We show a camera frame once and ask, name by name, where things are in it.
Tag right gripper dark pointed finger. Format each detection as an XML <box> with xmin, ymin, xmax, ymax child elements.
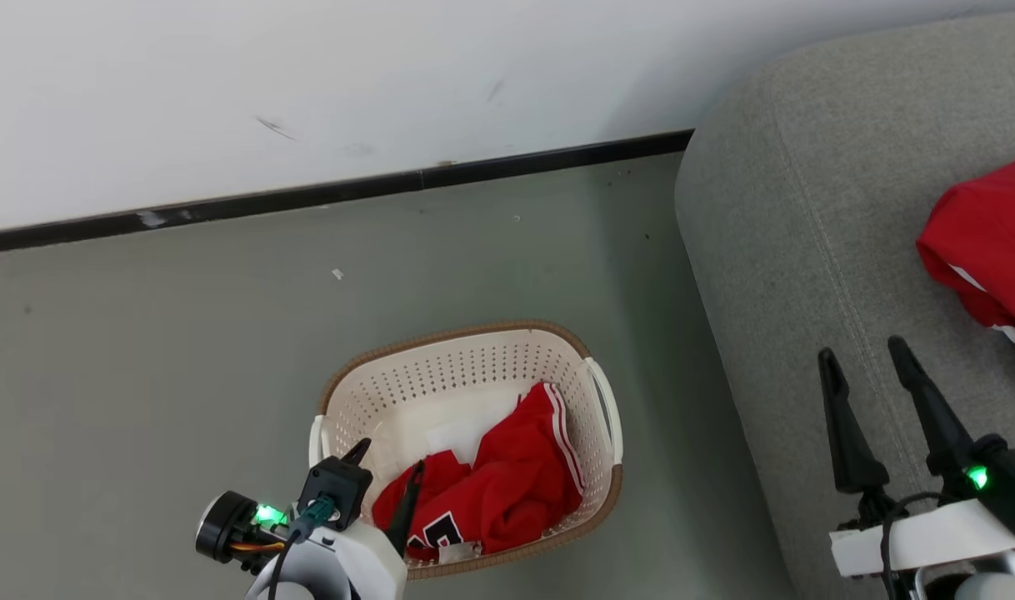
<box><xmin>887</xmin><ymin>335</ymin><xmax>981</xmax><ymax>500</ymax></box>
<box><xmin>817</xmin><ymin>347</ymin><xmax>893</xmax><ymax>496</ymax></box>

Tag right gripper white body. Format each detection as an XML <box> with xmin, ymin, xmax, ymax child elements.
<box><xmin>830</xmin><ymin>434</ymin><xmax>1015</xmax><ymax>578</ymax></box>

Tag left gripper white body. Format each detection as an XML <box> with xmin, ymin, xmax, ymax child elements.
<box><xmin>303</xmin><ymin>520</ymin><xmax>409</xmax><ymax>600</ymax></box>

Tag red jersey with white trim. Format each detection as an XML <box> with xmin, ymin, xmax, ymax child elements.
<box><xmin>916</xmin><ymin>151</ymin><xmax>1015</xmax><ymax>369</ymax></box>

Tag grey fabric sofa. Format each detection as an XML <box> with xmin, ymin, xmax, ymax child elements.
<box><xmin>674</xmin><ymin>8</ymin><xmax>1015</xmax><ymax>600</ymax></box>

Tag red shorts with white stripes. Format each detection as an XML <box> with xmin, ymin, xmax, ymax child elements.
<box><xmin>372</xmin><ymin>382</ymin><xmax>585</xmax><ymax>563</ymax></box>

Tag white perforated laundry basket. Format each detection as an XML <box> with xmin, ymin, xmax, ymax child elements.
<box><xmin>308</xmin><ymin>320</ymin><xmax>624</xmax><ymax>581</ymax></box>

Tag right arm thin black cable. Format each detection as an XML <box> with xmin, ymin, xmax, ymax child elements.
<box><xmin>879</xmin><ymin>491</ymin><xmax>946</xmax><ymax>600</ymax></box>

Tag left arm teal-plug cable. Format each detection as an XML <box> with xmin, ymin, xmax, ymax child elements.
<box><xmin>266</xmin><ymin>495</ymin><xmax>337</xmax><ymax>600</ymax></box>

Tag black wall baseboard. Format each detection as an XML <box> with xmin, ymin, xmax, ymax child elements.
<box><xmin>0</xmin><ymin>128</ymin><xmax>695</xmax><ymax>256</ymax></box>

